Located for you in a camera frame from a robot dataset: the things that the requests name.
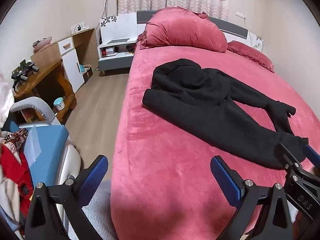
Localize white nightstand with floral panel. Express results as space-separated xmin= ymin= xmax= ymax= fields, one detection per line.
xmin=97 ymin=13 xmax=138 ymax=75

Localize pink ruffled pillow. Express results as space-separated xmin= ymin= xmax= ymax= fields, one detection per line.
xmin=226 ymin=40 xmax=275 ymax=73

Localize cream garment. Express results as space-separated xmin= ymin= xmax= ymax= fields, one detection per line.
xmin=0 ymin=177 xmax=25 ymax=230

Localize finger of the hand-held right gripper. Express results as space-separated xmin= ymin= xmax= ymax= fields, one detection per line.
xmin=303 ymin=144 xmax=320 ymax=170
xmin=274 ymin=143 xmax=309 ymax=178

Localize black knit garment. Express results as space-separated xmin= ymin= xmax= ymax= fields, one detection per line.
xmin=142 ymin=58 xmax=309 ymax=170

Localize folded pink duvet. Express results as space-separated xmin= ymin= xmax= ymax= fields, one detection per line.
xmin=137 ymin=7 xmax=228 ymax=53

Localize white ribbed cloth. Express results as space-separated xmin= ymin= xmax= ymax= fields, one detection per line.
xmin=69 ymin=180 xmax=118 ymax=240

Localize pink basket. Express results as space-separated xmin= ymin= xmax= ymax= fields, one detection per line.
xmin=32 ymin=37 xmax=52 ymax=50

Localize blue foam cushion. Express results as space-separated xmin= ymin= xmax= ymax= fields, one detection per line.
xmin=5 ymin=121 xmax=70 ymax=188

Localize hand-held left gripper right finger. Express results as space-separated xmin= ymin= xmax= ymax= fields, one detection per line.
xmin=210 ymin=155 xmax=294 ymax=240

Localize patterned dark red cloth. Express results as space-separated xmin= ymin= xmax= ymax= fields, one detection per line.
xmin=0 ymin=128 xmax=29 ymax=153

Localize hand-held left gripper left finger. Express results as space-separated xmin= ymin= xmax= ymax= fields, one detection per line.
xmin=25 ymin=154 xmax=109 ymax=240

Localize black devices on stand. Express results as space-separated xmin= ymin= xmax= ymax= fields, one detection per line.
xmin=10 ymin=59 xmax=40 ymax=90

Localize teal tin can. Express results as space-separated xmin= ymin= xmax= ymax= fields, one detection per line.
xmin=54 ymin=97 xmax=66 ymax=111

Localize grey armchair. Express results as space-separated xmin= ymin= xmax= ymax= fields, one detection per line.
xmin=0 ymin=96 xmax=83 ymax=240

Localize white power strip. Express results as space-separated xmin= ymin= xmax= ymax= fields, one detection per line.
xmin=70 ymin=23 xmax=90 ymax=34

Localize wooden cabinet with white doors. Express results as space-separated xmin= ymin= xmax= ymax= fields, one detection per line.
xmin=30 ymin=27 xmax=99 ymax=94

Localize red garment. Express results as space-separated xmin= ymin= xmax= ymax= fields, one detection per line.
xmin=0 ymin=144 xmax=34 ymax=218

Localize grey and white headboard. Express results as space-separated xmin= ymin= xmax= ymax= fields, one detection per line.
xmin=136 ymin=10 xmax=249 ymax=40

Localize wooden desk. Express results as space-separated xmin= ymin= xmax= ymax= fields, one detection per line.
xmin=11 ymin=59 xmax=77 ymax=120

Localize bed with pink bedspread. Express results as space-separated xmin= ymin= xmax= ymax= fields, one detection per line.
xmin=110 ymin=40 xmax=320 ymax=240

